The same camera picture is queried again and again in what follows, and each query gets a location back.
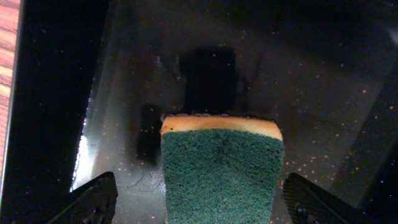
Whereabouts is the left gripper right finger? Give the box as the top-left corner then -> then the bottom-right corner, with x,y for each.
282,173 -> 373,224

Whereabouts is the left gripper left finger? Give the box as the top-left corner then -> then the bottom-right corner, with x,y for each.
46,171 -> 118,224

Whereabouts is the yellow green sponge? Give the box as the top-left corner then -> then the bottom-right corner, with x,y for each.
160,114 -> 285,223

